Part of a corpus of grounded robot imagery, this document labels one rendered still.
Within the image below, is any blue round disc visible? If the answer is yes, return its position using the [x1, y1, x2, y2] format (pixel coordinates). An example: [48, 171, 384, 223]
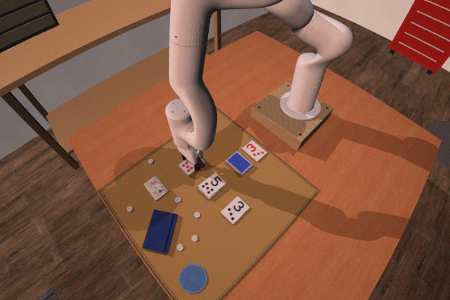
[179, 264, 207, 293]

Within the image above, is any dark blue notebook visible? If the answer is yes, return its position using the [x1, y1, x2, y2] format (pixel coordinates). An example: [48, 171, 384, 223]
[143, 209, 178, 254]

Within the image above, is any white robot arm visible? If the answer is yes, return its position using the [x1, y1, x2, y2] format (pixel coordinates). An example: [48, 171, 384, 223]
[165, 0, 353, 150]

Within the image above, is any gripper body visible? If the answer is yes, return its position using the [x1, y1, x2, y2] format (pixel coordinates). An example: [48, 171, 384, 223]
[177, 146, 203, 164]

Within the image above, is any tan card cloth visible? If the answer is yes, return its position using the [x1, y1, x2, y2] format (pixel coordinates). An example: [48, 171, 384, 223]
[98, 107, 320, 300]
[102, 111, 315, 300]

